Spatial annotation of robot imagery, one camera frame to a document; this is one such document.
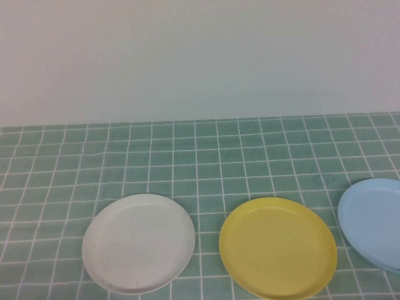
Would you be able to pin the light blue round plate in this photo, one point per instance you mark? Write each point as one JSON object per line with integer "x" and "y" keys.
{"x": 375, "y": 225}

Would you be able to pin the white round plate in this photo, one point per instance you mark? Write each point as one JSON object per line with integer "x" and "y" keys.
{"x": 137, "y": 243}

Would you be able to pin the yellow round plate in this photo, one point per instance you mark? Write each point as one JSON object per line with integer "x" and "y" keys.
{"x": 278, "y": 250}

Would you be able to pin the green checkered tablecloth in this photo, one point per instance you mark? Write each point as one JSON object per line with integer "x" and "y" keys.
{"x": 187, "y": 162}

